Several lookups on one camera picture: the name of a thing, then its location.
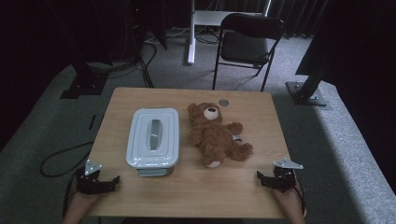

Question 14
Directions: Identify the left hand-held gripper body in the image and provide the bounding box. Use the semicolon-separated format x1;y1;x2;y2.
76;159;106;196

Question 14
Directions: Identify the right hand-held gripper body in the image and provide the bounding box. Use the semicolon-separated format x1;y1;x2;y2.
273;157;304;193

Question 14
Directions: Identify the pale plastic storage box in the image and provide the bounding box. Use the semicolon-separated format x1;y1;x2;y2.
135;165;176;178

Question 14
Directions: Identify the brown teddy bear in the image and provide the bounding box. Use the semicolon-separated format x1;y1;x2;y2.
186;102;254;170

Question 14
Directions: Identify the person's left hand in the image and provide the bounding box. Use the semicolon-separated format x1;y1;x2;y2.
64;189;101;220

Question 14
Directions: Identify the person's right hand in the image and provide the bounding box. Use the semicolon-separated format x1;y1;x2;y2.
271;182;308;219

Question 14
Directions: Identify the black stand with metal base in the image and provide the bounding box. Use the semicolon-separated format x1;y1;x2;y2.
285;52;329;107

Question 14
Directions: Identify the black stand with flat base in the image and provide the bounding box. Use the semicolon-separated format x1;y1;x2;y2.
59;59;110;100

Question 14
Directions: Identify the black folding chair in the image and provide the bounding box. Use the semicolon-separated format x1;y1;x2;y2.
211;12;286;92

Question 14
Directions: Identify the dark curtain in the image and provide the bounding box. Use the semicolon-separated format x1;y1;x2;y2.
270;0;332;39

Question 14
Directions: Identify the right hand-held gripper cable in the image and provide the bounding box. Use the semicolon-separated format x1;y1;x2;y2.
293;179;308;218

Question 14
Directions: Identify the hand-held gripper cable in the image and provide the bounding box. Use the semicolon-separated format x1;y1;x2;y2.
293;179;308;218
62;171;79;219

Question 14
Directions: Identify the left hand-held gripper cable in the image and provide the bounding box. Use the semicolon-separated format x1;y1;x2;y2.
62;171;79;219

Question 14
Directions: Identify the black looped floor cable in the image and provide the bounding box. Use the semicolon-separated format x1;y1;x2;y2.
39;141;95;178

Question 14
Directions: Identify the black floor cable bundle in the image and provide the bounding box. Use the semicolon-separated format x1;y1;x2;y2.
106;39;158;89

